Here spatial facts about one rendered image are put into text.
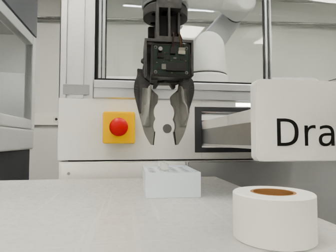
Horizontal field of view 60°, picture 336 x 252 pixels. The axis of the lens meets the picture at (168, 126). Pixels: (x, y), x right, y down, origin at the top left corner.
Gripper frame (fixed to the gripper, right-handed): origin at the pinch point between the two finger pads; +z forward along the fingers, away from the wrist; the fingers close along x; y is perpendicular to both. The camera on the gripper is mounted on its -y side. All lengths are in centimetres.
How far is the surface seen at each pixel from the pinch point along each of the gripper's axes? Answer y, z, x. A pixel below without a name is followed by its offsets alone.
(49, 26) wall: -351, -152, -116
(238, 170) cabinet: -23.2, 8.1, 21.3
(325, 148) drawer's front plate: 10.6, 1.8, 21.0
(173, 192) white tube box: 4.0, 8.3, 1.0
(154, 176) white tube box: 4.0, 5.9, -1.8
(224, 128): -6.5, -1.6, 12.3
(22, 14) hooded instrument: -93, -58, -57
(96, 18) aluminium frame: -23.7, -29.1, -14.1
